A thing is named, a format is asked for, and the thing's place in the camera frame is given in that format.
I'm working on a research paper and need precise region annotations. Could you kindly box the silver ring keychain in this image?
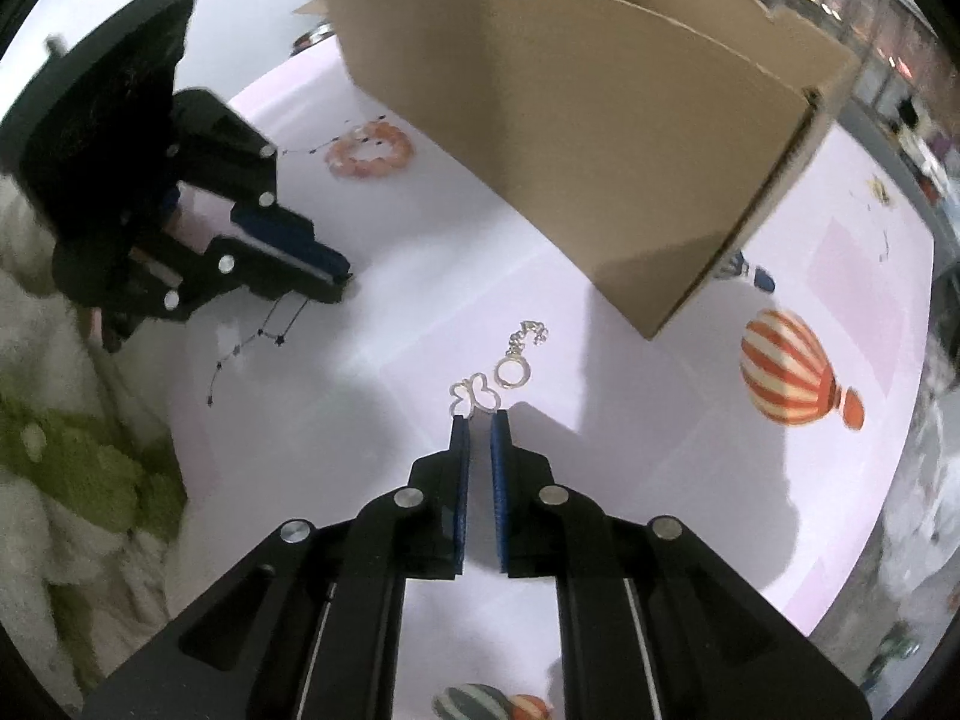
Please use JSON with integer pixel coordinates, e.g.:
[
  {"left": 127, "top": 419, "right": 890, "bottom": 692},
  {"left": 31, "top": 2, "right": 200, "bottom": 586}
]
[{"left": 493, "top": 321, "right": 550, "bottom": 391}]

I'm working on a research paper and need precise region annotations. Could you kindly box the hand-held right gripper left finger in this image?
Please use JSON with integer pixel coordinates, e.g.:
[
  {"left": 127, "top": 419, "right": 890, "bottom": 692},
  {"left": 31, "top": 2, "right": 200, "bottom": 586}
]
[{"left": 81, "top": 414, "right": 472, "bottom": 720}]

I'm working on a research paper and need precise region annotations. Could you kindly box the green round tin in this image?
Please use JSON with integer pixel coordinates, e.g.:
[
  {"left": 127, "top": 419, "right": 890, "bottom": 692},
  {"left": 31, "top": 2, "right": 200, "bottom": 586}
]
[{"left": 291, "top": 22, "right": 338, "bottom": 55}]

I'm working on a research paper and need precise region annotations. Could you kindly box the pink orange bead bracelet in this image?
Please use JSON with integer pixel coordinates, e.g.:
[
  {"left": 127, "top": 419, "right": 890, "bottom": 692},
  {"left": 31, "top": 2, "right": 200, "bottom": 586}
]
[{"left": 325, "top": 122, "right": 413, "bottom": 181}]

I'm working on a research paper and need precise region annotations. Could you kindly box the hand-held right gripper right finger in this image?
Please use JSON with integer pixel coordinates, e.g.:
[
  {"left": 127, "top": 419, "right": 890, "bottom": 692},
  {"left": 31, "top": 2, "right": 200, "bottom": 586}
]
[{"left": 489, "top": 409, "right": 875, "bottom": 720}]

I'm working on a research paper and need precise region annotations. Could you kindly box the white green fluffy robe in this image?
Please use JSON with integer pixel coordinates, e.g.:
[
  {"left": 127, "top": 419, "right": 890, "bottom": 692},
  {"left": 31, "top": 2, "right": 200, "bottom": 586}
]
[{"left": 0, "top": 172, "right": 188, "bottom": 698}]

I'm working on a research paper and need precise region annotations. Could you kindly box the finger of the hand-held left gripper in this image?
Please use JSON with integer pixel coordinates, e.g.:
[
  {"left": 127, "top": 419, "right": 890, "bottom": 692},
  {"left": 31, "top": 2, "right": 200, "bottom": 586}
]
[
  {"left": 154, "top": 236, "right": 353, "bottom": 325},
  {"left": 174, "top": 88, "right": 353, "bottom": 282}
]

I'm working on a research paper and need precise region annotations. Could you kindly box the grey cabinet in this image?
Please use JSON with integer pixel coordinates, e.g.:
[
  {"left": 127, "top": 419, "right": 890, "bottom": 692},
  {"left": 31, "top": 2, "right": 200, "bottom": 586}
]
[{"left": 836, "top": 79, "right": 960, "bottom": 203}]

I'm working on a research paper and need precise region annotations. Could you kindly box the gold butterfly charm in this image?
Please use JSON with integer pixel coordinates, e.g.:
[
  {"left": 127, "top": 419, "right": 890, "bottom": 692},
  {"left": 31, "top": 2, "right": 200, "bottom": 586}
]
[{"left": 448, "top": 375, "right": 500, "bottom": 419}]

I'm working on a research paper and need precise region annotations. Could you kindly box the brown cardboard box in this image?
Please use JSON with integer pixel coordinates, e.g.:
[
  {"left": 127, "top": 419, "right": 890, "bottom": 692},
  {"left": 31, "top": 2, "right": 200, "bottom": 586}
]
[{"left": 315, "top": 0, "right": 863, "bottom": 341}]

